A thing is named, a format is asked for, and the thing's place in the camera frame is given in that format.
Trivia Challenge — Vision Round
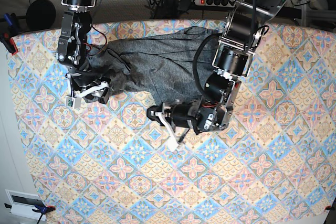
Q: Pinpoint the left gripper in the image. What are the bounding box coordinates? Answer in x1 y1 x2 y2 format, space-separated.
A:
146 100 234 152

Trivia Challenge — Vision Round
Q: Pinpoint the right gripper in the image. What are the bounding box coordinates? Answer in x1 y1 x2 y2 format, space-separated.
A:
65 71 111 109

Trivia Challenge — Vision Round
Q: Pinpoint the grey t-shirt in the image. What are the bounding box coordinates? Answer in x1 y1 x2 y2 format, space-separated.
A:
88 27 218 104

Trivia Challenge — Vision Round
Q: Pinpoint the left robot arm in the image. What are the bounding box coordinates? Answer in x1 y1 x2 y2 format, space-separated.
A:
147 0 286 152

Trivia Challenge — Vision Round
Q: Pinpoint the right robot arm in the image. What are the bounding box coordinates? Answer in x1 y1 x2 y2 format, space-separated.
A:
56 0 110 109

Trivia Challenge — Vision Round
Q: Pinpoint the patterned tablecloth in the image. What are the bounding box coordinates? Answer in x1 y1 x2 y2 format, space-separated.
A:
7 24 335 223

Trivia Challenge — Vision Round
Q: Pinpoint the round black stool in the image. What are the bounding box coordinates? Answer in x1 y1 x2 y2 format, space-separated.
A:
26 0 56 31

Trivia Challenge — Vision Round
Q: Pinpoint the red black clamp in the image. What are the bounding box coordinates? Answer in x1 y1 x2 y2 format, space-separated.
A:
0 33 18 55

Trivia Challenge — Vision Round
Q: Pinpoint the blue clamp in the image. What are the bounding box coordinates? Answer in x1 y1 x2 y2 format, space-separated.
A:
4 13 20 33

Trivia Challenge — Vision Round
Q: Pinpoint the white power strip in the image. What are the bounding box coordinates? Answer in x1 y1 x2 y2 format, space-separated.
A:
194 0 233 8

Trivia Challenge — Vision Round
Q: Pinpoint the white wall box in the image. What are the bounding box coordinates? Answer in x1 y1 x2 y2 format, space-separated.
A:
5 189 44 220

